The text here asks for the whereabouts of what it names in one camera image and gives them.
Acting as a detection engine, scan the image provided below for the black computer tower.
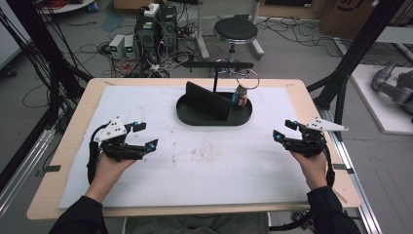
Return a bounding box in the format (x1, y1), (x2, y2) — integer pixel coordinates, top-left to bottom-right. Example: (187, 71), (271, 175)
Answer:
(133, 4), (178, 65)

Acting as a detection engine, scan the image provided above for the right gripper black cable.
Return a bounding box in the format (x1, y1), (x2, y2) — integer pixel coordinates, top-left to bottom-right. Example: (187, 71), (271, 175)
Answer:
(268, 141), (336, 233)

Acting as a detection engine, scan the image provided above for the grey power supply unit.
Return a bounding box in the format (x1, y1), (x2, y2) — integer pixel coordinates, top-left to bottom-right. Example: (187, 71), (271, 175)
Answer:
(123, 34), (137, 60)
(108, 33), (127, 60)

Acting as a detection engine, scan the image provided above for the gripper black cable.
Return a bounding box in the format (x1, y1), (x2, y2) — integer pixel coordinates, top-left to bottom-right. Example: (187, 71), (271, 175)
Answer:
(86, 125), (105, 185)
(268, 141), (336, 233)

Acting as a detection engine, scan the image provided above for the white table mat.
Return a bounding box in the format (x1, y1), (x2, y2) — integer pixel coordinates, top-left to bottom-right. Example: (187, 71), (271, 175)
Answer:
(57, 85), (310, 210)

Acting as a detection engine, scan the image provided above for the black wallet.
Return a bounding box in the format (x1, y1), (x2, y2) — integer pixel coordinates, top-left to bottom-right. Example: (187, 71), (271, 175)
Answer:
(184, 81), (234, 122)

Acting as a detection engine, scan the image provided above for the black metal frame post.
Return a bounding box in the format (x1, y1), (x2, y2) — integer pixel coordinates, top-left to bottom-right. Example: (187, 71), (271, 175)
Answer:
(306, 0), (405, 132)

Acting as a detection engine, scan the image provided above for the aluminium rail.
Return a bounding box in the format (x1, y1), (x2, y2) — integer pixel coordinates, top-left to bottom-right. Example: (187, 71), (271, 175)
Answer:
(319, 106), (384, 234)
(0, 126), (56, 217)

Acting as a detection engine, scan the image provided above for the black oval tray with hanger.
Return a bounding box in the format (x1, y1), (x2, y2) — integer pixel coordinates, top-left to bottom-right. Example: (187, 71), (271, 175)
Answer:
(175, 60), (254, 127)

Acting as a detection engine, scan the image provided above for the white platform board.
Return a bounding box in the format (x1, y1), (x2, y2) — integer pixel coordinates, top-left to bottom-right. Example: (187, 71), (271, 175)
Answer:
(350, 63), (413, 137)

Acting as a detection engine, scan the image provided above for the person's right hand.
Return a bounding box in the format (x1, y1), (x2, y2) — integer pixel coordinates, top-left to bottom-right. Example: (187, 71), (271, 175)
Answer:
(289, 150), (329, 192)

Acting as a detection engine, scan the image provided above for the black cable bundle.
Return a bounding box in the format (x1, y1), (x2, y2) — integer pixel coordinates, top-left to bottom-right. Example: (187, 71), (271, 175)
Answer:
(0, 0), (94, 131)

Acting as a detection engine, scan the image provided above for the black tape strip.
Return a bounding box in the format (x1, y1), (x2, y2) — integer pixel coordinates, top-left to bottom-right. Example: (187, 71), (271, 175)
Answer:
(332, 163), (356, 176)
(34, 164), (62, 178)

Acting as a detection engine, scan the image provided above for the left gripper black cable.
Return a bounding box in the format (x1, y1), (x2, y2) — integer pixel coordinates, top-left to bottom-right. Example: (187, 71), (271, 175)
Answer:
(86, 125), (105, 185)

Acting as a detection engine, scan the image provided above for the wooden table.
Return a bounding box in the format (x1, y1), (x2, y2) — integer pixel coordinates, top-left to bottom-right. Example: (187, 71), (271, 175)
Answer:
(26, 77), (362, 221)

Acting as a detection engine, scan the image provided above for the white power strip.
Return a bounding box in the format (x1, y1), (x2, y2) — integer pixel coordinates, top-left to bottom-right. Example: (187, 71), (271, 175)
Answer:
(143, 3), (161, 19)

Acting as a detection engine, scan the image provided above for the black round stool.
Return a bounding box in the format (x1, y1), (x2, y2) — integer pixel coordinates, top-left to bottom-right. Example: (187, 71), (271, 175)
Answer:
(212, 15), (260, 63)

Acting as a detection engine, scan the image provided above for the key ring with coloured tags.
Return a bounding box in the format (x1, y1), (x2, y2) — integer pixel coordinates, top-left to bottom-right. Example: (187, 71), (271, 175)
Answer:
(230, 68), (260, 109)

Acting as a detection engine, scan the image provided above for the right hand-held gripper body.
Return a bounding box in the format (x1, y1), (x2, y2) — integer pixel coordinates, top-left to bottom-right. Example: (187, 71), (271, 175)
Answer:
(282, 116), (350, 159)

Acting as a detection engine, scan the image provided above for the cardboard box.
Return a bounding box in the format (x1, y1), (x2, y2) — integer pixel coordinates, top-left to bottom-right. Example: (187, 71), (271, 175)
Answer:
(319, 0), (379, 41)

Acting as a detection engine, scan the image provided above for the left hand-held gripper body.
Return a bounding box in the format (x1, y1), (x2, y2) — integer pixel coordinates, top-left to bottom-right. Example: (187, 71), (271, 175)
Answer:
(94, 116), (148, 163)

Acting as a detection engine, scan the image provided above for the person's left hand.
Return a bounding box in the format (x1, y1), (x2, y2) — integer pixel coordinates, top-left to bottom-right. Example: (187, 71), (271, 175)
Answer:
(84, 151), (137, 205)

